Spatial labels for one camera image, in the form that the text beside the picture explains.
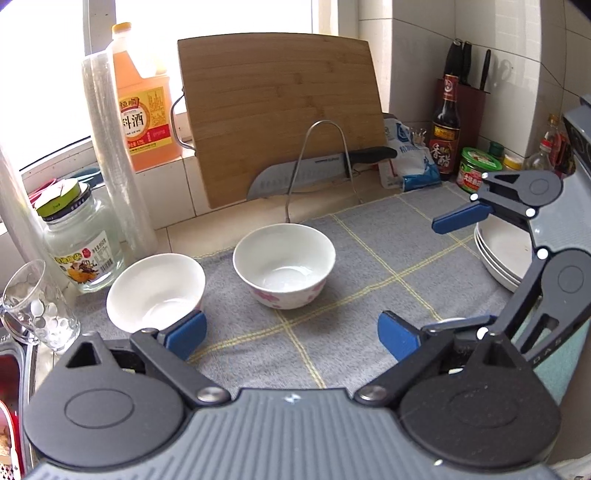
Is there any clear drinking glass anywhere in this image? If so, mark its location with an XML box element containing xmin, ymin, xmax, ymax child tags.
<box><xmin>0</xmin><ymin>259</ymin><xmax>81</xmax><ymax>355</ymax></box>

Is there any clear plastic wrap roll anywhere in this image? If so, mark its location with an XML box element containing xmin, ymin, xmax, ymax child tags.
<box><xmin>82</xmin><ymin>52</ymin><xmax>159</xmax><ymax>261</ymax></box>

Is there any red plastic basin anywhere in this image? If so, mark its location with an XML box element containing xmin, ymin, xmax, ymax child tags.
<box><xmin>0</xmin><ymin>353</ymin><xmax>25</xmax><ymax>480</ymax></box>

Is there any stack of white plates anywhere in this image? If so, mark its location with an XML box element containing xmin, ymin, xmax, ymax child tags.
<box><xmin>478</xmin><ymin>215</ymin><xmax>536</xmax><ymax>278</ymax></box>

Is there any dark vinegar bottle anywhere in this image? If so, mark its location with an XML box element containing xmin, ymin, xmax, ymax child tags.
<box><xmin>430</xmin><ymin>74</ymin><xmax>462</xmax><ymax>182</ymax></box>

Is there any bamboo cutting board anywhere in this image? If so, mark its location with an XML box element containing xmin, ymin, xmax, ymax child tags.
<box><xmin>170</xmin><ymin>34</ymin><xmax>389</xmax><ymax>209</ymax></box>

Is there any metal wire rack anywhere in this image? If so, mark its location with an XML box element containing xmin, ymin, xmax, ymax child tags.
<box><xmin>283</xmin><ymin>120</ymin><xmax>363</xmax><ymax>225</ymax></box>

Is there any grey checked cloth mat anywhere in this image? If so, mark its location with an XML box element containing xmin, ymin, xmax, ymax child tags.
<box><xmin>187</xmin><ymin>182</ymin><xmax>591</xmax><ymax>398</ymax></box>

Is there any green-lid glass jar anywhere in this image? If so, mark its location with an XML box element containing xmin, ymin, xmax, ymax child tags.
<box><xmin>36</xmin><ymin>180</ymin><xmax>125</xmax><ymax>294</ymax></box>

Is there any white blue salt bag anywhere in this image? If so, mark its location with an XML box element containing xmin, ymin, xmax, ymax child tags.
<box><xmin>381</xmin><ymin>114</ymin><xmax>441</xmax><ymax>192</ymax></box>

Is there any dark red knife block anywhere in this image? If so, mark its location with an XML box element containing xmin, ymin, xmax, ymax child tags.
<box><xmin>436</xmin><ymin>78</ymin><xmax>492</xmax><ymax>151</ymax></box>

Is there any black-handled kitchen knife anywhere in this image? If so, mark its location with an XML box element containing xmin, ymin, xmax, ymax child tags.
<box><xmin>246</xmin><ymin>147</ymin><xmax>398</xmax><ymax>200</ymax></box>

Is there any red-cap glass bottle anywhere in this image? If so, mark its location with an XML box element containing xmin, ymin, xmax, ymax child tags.
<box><xmin>525</xmin><ymin>137</ymin><xmax>557</xmax><ymax>172</ymax></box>

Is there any white pink-floral bowl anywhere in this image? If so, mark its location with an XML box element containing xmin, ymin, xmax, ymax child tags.
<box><xmin>232</xmin><ymin>223</ymin><xmax>336</xmax><ymax>310</ymax></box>
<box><xmin>106</xmin><ymin>253</ymin><xmax>206</xmax><ymax>334</ymax></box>

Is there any clear plastic film roll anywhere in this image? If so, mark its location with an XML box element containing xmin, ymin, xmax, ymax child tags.
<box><xmin>0</xmin><ymin>143</ymin><xmax>70</xmax><ymax>296</ymax></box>

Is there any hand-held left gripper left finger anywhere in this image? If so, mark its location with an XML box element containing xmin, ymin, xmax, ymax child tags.
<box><xmin>62</xmin><ymin>310</ymin><xmax>232</xmax><ymax>408</ymax></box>

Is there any orange cooking wine jug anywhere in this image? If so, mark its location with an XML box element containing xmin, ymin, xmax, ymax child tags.
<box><xmin>112</xmin><ymin>23</ymin><xmax>182</xmax><ymax>174</ymax></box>

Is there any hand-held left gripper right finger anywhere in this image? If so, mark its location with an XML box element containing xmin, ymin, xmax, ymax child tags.
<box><xmin>353</xmin><ymin>311</ymin><xmax>525</xmax><ymax>408</ymax></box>

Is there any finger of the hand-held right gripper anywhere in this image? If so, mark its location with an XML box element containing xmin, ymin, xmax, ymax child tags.
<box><xmin>431</xmin><ymin>172</ymin><xmax>539</xmax><ymax>234</ymax></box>
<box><xmin>421</xmin><ymin>249</ymin><xmax>561</xmax><ymax>357</ymax></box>

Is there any black steel-capped knife handle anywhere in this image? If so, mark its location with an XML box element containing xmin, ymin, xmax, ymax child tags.
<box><xmin>444</xmin><ymin>39</ymin><xmax>464</xmax><ymax>77</ymax></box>

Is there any green-lid sauce jar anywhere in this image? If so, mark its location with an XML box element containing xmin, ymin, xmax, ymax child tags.
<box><xmin>456</xmin><ymin>147</ymin><xmax>503</xmax><ymax>193</ymax></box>

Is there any dark red sauce bottle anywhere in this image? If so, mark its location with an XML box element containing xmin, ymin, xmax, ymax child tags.
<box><xmin>556</xmin><ymin>131</ymin><xmax>575</xmax><ymax>178</ymax></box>

